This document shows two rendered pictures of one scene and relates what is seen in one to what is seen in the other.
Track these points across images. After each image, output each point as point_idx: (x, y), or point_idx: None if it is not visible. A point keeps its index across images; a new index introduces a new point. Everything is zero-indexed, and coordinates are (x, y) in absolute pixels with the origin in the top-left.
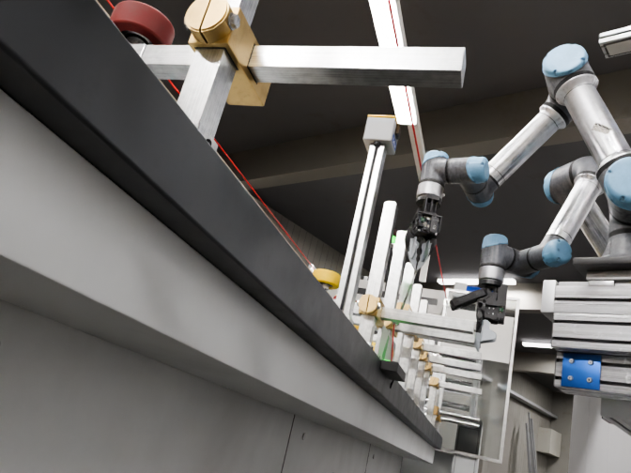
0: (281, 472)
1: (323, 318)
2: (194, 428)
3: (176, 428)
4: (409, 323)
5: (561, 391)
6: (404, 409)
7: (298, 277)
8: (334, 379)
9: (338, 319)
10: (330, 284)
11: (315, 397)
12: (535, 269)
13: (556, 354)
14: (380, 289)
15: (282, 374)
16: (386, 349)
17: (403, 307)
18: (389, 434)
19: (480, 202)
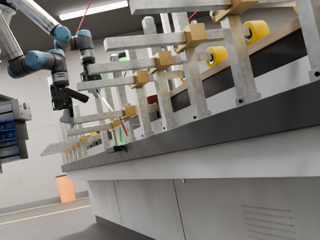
0: (177, 201)
1: (94, 161)
2: (139, 186)
3: (136, 187)
4: (97, 131)
5: (22, 158)
6: (155, 150)
7: (88, 160)
8: (112, 167)
9: (95, 157)
10: None
11: (109, 177)
12: (30, 73)
13: (25, 141)
14: None
15: (102, 176)
16: (121, 135)
17: (110, 110)
18: (171, 171)
19: (62, 43)
